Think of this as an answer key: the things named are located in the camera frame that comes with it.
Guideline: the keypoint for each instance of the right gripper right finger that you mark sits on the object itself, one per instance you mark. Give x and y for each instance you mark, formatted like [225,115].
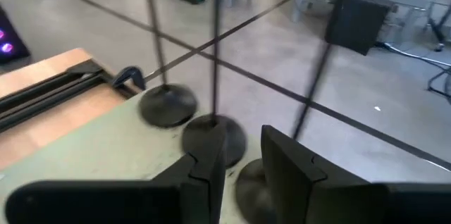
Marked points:
[299,196]

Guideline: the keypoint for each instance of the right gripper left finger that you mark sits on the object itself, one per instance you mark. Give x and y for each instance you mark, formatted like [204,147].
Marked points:
[105,203]

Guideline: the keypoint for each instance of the tall black candlestick holder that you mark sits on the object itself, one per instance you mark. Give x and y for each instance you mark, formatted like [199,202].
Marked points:
[201,136]
[167,106]
[248,196]

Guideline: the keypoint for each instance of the green perforated metal shelf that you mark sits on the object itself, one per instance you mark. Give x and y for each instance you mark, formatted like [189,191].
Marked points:
[88,146]

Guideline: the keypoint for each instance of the black computer tower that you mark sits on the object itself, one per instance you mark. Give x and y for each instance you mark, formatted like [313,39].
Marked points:
[356,23]

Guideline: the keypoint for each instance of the dark device purple lights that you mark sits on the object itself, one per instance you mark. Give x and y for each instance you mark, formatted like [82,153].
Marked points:
[10,46]

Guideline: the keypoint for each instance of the black aluminium table frame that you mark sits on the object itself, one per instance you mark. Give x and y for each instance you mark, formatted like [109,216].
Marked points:
[42,93]

